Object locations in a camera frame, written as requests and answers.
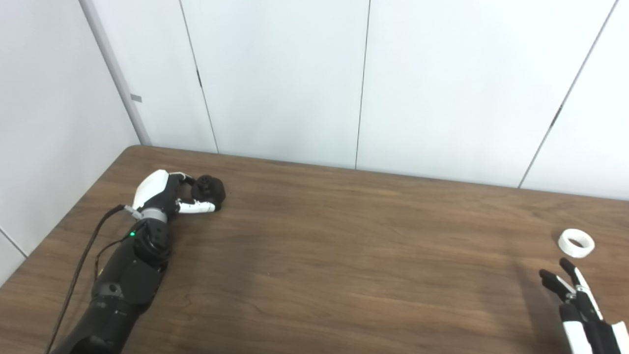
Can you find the grey wall corner post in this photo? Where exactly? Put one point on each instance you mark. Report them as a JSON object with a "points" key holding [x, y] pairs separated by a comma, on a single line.
{"points": [[115, 73]]}

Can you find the small grey post tag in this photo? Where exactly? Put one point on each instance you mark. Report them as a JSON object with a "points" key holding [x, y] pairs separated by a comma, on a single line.
{"points": [[136, 98]]}

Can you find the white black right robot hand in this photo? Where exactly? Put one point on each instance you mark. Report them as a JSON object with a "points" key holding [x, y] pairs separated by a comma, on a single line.
{"points": [[589, 334]]}

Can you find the round black plastic part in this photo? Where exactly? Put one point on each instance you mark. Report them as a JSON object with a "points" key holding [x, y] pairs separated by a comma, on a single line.
{"points": [[211, 189]]}

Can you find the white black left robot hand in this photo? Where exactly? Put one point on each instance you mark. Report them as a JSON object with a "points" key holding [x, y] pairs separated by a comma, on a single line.
{"points": [[153, 189]]}

